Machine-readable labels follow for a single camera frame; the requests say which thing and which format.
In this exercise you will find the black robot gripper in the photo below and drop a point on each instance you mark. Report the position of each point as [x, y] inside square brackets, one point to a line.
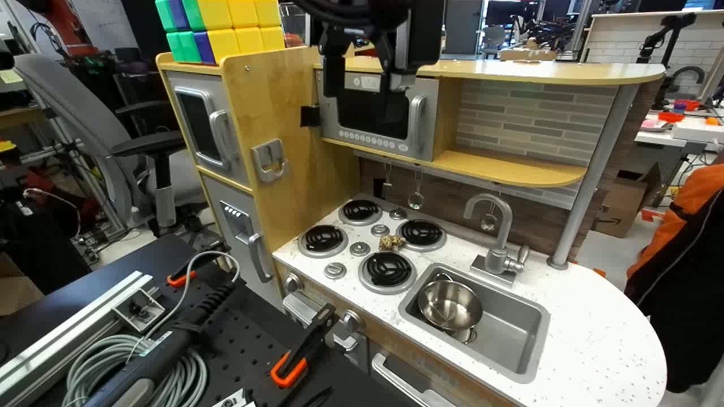
[403, 32]

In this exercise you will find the small brown stuffed toy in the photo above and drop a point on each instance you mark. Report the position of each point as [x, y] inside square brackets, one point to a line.
[392, 243]

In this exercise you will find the toy microwave silver door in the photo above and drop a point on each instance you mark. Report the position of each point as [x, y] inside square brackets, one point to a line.
[387, 120]

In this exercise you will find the wooden toy kitchen set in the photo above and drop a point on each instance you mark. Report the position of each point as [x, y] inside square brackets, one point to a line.
[533, 133]

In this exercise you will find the black toy burner back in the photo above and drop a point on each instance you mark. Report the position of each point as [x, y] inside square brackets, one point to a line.
[361, 211]

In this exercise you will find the black toy burner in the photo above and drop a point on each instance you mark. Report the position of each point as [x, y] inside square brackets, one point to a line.
[361, 211]
[386, 272]
[421, 232]
[323, 240]

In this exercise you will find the black toy burner right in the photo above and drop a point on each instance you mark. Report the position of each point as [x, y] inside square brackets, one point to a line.
[421, 232]

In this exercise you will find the toy oven door upper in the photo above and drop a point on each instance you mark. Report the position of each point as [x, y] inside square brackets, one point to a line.
[209, 125]

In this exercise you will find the black toy burner left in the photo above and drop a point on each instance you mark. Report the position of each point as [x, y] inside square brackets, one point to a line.
[323, 240]

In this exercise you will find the black toy burner front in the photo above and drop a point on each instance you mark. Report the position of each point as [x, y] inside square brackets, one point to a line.
[386, 272]

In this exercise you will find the silver toy faucet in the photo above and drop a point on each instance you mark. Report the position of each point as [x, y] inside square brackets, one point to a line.
[496, 261]

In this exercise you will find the stainless steel pot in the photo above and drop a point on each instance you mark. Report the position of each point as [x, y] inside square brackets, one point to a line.
[449, 306]

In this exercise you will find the steel toy sink basin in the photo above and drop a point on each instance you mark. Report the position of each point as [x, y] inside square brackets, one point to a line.
[486, 322]

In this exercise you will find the colourful block stack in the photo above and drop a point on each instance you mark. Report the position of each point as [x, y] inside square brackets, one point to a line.
[211, 29]

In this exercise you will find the cardboard box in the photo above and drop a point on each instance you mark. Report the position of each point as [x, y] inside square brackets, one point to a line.
[626, 197]

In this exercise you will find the grey office chair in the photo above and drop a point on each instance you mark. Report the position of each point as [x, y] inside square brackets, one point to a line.
[150, 173]

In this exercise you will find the orange black clamp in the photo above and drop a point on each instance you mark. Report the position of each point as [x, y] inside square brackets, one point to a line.
[295, 361]

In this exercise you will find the person in orange jacket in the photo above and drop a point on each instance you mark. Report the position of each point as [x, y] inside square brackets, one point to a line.
[678, 279]

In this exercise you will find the aluminium extrusion rail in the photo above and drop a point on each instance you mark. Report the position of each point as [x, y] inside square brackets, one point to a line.
[40, 366]

